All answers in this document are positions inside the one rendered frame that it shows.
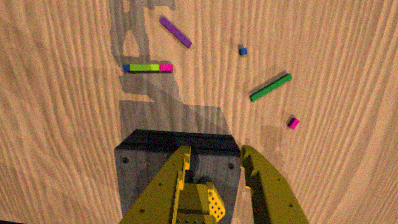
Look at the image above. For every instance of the small blue block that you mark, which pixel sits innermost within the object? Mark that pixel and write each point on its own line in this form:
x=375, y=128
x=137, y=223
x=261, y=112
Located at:
x=243, y=51
x=126, y=67

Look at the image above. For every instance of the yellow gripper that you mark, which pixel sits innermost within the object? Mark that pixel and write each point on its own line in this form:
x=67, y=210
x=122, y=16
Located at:
x=273, y=201

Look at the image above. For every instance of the purple rod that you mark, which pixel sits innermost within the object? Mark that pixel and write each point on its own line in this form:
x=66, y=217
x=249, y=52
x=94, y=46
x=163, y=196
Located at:
x=175, y=32

